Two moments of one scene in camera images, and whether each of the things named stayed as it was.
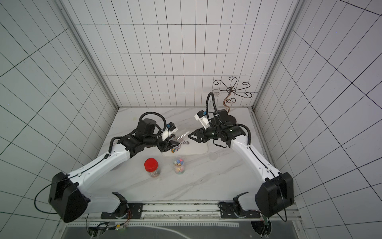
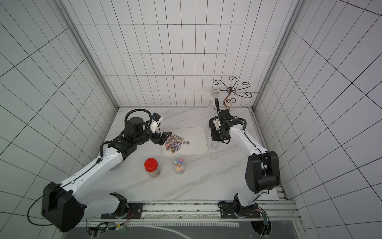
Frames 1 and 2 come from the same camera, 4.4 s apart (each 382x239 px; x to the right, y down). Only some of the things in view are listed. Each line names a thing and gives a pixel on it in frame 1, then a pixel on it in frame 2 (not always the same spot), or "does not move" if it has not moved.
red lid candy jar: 151,165 does not move
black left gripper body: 163,145 → 154,137
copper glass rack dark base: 232,90 does not move
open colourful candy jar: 179,166 does not move
